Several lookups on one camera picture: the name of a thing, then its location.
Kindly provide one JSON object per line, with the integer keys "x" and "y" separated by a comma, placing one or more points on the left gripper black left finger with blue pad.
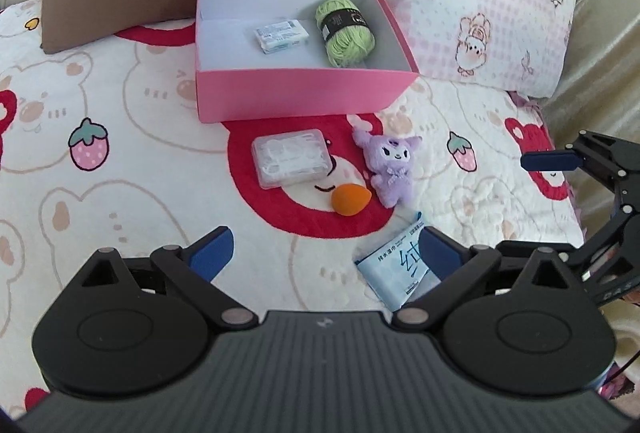
{"x": 190, "y": 273}

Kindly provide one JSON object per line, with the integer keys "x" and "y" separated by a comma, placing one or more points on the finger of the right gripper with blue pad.
{"x": 551, "y": 161}

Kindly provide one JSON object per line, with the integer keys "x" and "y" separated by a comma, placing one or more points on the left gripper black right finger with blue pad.
{"x": 460, "y": 271}

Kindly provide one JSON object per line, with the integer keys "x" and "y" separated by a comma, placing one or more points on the blue wet wipes pack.
{"x": 396, "y": 271}

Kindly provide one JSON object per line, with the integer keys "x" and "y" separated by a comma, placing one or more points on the purple plush toy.
{"x": 390, "y": 161}

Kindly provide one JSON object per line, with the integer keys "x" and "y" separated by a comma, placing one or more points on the orange makeup sponge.
{"x": 350, "y": 199}

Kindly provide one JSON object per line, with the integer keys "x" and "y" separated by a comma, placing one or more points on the clear plastic floss pick box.
{"x": 291, "y": 158}

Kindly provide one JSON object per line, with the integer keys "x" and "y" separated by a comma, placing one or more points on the white bear print blanket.
{"x": 106, "y": 149}

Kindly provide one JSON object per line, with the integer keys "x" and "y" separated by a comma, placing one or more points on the pink checked pillow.
{"x": 513, "y": 45}

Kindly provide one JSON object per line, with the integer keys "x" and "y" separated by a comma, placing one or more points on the pink cardboard box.
{"x": 235, "y": 80}

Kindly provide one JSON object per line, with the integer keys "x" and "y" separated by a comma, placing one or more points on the green yarn ball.
{"x": 346, "y": 35}

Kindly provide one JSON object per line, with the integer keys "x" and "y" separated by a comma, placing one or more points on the small blue white packet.
{"x": 281, "y": 36}

